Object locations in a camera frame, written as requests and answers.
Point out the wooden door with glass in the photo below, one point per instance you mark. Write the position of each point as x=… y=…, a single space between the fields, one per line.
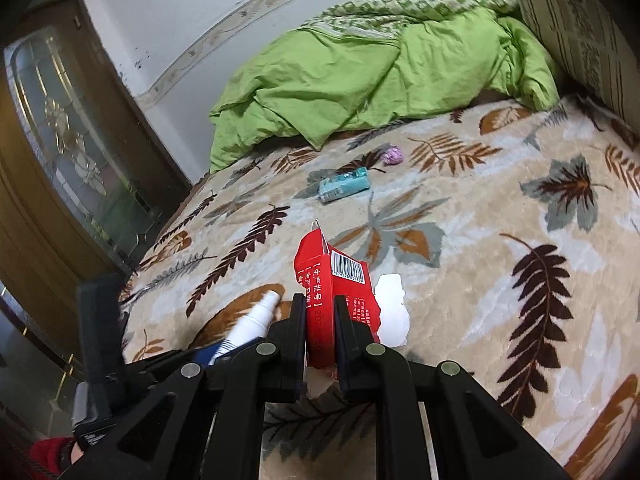
x=60 y=160

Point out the leaf print blanket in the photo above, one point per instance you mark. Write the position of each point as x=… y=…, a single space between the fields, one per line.
x=490 y=260

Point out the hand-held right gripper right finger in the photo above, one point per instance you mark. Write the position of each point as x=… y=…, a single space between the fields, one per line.
x=342 y=340

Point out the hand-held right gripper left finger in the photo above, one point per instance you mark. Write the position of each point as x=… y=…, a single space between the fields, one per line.
x=299 y=330

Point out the pink crumpled wrapper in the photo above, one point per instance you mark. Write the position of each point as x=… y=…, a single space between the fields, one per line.
x=392 y=156

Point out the person's left forearm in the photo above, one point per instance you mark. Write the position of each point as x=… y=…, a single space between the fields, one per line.
x=50 y=455

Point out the teal packet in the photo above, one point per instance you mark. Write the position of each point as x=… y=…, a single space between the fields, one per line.
x=345 y=186

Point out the green quilt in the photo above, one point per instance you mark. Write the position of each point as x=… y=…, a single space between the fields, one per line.
x=380 y=80

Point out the torn red carton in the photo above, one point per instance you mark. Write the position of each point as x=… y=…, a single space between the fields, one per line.
x=332 y=285

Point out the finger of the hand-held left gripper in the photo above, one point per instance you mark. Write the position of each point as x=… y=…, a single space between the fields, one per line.
x=155 y=362

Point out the striped brown pillow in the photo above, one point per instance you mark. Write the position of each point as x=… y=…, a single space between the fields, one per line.
x=585 y=35

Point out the white spray bottle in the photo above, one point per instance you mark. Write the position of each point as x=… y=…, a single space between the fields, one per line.
x=250 y=320

